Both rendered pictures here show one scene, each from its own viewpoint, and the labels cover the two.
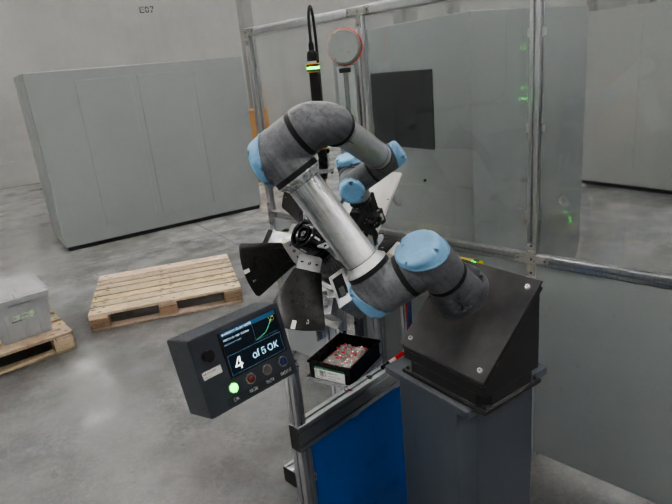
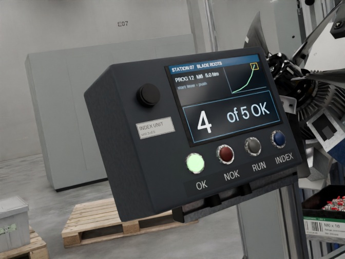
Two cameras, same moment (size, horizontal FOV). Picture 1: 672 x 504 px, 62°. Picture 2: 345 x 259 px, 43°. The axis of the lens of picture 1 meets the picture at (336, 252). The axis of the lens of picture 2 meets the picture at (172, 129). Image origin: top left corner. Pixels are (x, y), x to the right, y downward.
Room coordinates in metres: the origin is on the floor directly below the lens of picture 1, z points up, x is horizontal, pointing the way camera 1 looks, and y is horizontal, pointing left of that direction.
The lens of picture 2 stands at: (0.61, 0.18, 1.21)
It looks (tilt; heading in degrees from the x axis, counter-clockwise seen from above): 5 degrees down; 11
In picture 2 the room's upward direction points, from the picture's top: 10 degrees counter-clockwise
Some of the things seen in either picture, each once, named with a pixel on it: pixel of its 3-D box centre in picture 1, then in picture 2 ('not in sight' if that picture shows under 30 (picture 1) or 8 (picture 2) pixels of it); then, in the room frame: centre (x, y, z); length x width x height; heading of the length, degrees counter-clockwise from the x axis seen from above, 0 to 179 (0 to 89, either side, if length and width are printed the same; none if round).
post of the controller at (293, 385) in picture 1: (294, 393); (291, 221); (1.36, 0.15, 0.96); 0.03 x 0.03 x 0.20; 43
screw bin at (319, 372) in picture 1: (345, 358); (344, 210); (1.73, 0.00, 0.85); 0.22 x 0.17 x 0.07; 147
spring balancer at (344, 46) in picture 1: (344, 46); not in sight; (2.69, -0.13, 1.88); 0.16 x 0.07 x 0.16; 78
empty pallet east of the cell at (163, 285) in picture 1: (167, 288); (131, 213); (4.72, 1.53, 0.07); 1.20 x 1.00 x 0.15; 105
